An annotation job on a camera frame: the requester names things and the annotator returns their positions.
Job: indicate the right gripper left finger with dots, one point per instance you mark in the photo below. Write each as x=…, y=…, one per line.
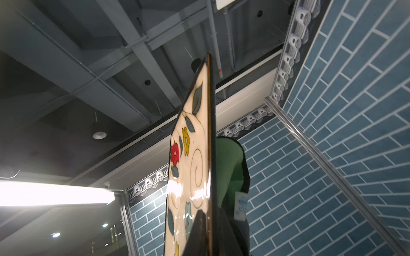
x=199, y=242

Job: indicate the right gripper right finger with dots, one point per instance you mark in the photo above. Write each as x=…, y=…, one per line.
x=227, y=243

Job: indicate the square floral plate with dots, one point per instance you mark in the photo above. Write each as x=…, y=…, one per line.
x=191, y=163

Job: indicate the green grey microfibre cloth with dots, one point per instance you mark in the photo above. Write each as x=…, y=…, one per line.
x=233, y=185

